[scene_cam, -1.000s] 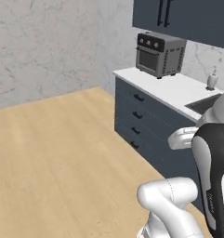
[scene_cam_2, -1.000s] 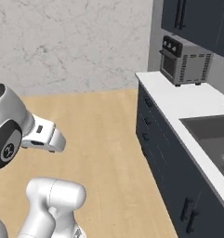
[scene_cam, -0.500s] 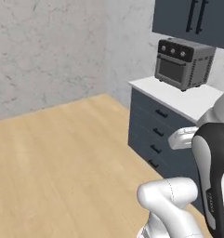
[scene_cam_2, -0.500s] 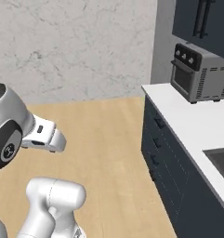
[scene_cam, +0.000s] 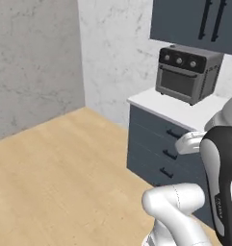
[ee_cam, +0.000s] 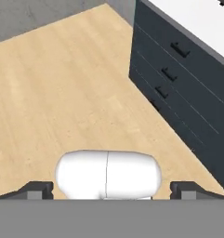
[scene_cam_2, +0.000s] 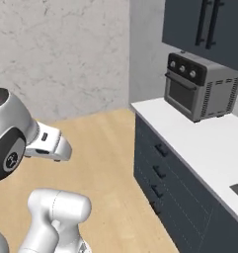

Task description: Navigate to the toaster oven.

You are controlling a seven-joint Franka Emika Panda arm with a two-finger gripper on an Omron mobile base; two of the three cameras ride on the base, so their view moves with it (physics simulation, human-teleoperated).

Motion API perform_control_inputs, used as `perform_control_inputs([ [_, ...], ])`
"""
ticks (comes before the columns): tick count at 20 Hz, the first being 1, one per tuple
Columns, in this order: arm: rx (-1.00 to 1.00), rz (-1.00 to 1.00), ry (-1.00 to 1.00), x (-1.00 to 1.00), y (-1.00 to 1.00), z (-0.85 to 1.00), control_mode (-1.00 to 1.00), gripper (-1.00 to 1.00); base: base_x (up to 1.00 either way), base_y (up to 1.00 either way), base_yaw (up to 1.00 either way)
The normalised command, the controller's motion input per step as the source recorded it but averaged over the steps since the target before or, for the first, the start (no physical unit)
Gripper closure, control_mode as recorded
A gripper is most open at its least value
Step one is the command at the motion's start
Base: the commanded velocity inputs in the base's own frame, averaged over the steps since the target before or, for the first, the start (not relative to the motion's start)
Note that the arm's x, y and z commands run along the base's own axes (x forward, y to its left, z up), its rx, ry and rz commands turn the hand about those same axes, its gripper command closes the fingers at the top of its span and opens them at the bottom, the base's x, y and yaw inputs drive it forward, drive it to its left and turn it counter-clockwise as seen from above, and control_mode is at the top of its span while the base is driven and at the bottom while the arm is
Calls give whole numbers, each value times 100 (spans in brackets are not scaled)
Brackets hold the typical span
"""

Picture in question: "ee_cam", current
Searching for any dark blue drawer front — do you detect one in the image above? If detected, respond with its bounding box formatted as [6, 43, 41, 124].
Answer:
[134, 0, 224, 110]
[128, 69, 224, 197]
[132, 24, 224, 147]
[130, 50, 224, 170]

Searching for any dark blue drawer cabinet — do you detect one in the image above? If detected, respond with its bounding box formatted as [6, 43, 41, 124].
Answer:
[128, 0, 224, 197]

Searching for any white rounded capsule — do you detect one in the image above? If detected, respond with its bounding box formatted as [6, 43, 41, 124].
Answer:
[54, 150, 163, 201]

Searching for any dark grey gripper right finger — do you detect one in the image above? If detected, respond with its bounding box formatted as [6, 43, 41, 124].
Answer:
[169, 180, 224, 201]

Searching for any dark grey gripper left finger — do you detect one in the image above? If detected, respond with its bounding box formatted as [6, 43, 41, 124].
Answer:
[0, 180, 55, 201]

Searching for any black drawer handle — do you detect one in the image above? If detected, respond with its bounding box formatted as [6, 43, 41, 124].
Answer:
[154, 86, 170, 99]
[161, 67, 178, 83]
[170, 41, 191, 60]

